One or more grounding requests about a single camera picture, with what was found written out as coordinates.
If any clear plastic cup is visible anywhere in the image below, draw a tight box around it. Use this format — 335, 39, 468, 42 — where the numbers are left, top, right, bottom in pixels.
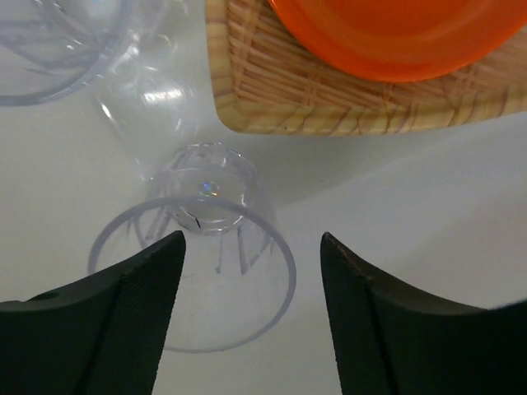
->
1, 0, 198, 178
87, 143, 296, 354

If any orange plastic plate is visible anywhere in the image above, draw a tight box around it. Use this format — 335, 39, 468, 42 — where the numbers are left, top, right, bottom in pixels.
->
269, 0, 526, 82

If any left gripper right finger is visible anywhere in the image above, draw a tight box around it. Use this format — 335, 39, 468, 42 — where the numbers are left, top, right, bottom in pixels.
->
320, 234, 526, 395

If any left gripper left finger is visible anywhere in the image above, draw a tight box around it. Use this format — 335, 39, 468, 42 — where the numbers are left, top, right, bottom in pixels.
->
1, 231, 186, 394

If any woven bamboo tray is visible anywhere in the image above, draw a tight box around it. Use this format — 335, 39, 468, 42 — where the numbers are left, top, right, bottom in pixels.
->
204, 1, 526, 137

